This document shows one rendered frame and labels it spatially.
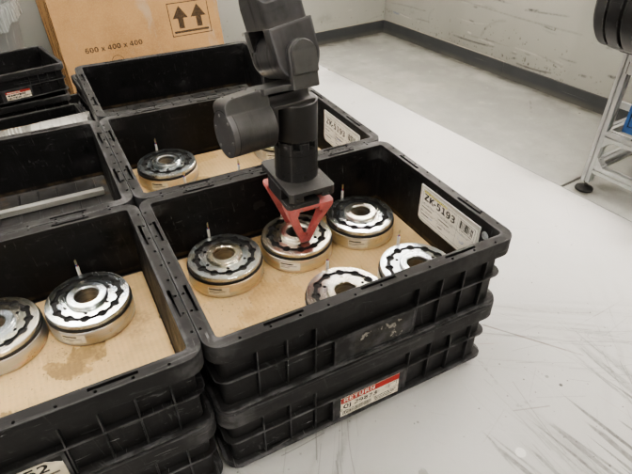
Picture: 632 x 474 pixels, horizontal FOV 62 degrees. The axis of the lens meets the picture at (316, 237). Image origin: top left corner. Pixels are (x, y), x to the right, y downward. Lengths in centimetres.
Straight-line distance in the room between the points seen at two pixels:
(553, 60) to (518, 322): 302
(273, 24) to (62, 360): 46
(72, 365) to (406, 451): 42
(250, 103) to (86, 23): 296
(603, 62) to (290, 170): 309
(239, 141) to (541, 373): 54
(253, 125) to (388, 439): 43
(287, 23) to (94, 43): 297
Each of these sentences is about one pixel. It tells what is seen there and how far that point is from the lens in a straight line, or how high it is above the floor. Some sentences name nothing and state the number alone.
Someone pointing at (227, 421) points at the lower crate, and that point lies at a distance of 62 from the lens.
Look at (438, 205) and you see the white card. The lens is 77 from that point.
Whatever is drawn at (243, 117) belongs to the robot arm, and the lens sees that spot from 63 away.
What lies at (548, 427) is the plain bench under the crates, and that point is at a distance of 80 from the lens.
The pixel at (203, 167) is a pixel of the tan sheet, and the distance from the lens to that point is 102.
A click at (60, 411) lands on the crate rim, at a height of 93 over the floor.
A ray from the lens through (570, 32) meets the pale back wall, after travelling 374.
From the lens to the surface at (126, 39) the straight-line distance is 362.
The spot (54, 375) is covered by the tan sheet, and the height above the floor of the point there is 83.
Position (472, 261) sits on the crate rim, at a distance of 66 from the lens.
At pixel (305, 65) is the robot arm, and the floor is 112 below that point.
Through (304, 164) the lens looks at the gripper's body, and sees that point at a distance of 68.
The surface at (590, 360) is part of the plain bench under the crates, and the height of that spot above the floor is 70.
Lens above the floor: 132
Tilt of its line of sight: 37 degrees down
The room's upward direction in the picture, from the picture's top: straight up
